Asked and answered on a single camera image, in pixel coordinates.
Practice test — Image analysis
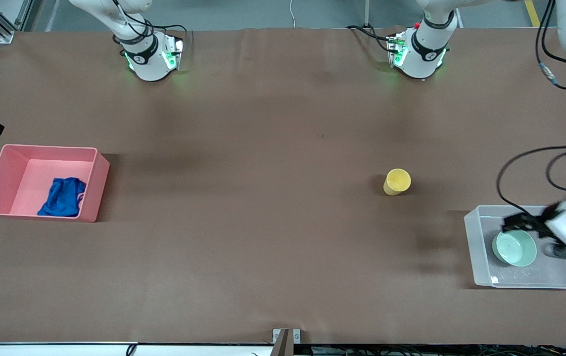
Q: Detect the white table edge rail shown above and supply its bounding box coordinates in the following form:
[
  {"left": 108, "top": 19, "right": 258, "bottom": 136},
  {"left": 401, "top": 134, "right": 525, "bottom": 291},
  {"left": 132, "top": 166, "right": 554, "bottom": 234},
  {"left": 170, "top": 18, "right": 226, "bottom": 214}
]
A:
[{"left": 0, "top": 341, "right": 275, "bottom": 356}]

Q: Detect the blue cloth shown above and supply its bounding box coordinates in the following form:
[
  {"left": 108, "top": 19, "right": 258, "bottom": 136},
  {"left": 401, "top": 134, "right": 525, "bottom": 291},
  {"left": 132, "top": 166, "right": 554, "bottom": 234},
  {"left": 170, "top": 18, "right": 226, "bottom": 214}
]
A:
[{"left": 37, "top": 177, "right": 87, "bottom": 218}]

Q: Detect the yellow cup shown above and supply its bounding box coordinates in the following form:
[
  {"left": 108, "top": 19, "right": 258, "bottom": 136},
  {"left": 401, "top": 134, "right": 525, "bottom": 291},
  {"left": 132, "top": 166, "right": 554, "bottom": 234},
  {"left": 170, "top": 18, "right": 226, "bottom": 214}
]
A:
[{"left": 383, "top": 168, "right": 412, "bottom": 196}]

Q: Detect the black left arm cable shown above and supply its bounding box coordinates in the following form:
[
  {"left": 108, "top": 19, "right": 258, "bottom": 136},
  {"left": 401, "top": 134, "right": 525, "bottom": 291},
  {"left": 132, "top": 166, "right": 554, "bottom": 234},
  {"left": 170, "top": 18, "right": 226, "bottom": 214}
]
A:
[{"left": 497, "top": 0, "right": 566, "bottom": 218}]

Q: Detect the black base cable bundle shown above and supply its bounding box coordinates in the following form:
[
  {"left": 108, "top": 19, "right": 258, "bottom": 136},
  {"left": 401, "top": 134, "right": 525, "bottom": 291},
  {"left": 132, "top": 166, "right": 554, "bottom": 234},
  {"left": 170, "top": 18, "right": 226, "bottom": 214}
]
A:
[
  {"left": 346, "top": 24, "right": 395, "bottom": 54},
  {"left": 112, "top": 0, "right": 193, "bottom": 50}
]

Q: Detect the mint green bowl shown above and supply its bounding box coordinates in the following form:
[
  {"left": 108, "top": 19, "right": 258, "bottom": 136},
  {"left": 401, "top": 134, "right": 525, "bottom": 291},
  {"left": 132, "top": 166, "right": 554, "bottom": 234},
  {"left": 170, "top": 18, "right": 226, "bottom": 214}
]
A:
[{"left": 492, "top": 229, "right": 537, "bottom": 267}]

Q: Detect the aluminium frame profile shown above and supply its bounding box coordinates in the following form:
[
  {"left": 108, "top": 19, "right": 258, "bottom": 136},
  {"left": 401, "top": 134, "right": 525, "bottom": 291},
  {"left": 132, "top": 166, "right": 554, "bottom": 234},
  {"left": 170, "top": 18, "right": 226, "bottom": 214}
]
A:
[{"left": 0, "top": 0, "right": 34, "bottom": 44}]

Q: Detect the metal table bracket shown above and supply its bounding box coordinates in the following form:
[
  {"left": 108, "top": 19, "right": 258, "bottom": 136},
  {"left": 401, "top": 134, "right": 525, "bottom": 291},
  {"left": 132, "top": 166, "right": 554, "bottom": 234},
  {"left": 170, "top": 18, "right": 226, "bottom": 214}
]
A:
[{"left": 272, "top": 328, "right": 301, "bottom": 356}]

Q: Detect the pink plastic bin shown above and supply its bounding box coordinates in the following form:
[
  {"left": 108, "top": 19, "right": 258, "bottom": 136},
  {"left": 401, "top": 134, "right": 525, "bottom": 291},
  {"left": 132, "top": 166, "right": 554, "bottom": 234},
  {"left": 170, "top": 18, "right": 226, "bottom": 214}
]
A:
[{"left": 0, "top": 144, "right": 110, "bottom": 223}]

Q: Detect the clear plastic box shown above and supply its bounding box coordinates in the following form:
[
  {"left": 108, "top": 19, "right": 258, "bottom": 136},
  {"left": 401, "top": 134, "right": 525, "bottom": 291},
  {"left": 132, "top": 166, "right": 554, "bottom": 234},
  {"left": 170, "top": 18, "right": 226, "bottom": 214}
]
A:
[{"left": 464, "top": 205, "right": 566, "bottom": 290}]

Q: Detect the brown table cover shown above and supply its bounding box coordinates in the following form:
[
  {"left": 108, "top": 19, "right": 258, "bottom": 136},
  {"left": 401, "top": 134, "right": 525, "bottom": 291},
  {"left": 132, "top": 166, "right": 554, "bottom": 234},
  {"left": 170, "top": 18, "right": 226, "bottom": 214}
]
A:
[{"left": 0, "top": 26, "right": 566, "bottom": 347}]

